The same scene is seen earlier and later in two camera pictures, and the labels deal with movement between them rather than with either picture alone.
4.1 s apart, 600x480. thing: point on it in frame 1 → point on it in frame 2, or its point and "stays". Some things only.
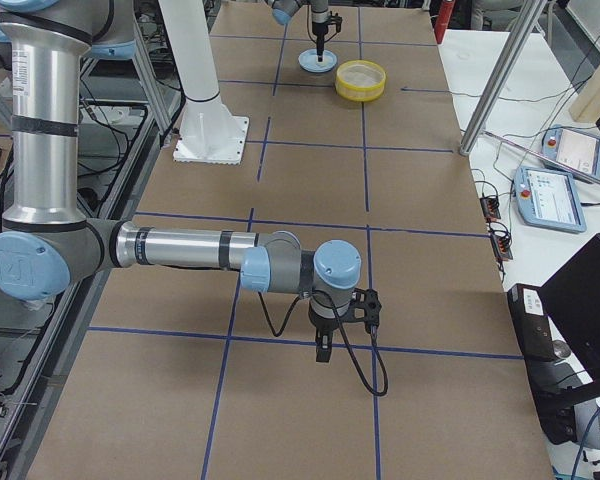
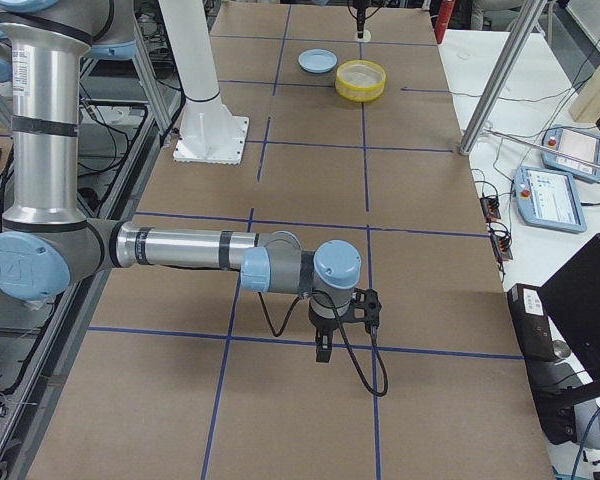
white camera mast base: x=209 y=131 stays
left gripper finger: x=320 y=50 → x=360 y=21
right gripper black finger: x=324 y=347 stays
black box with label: x=532 y=326 stays
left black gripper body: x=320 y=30 → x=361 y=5
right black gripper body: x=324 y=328 stays
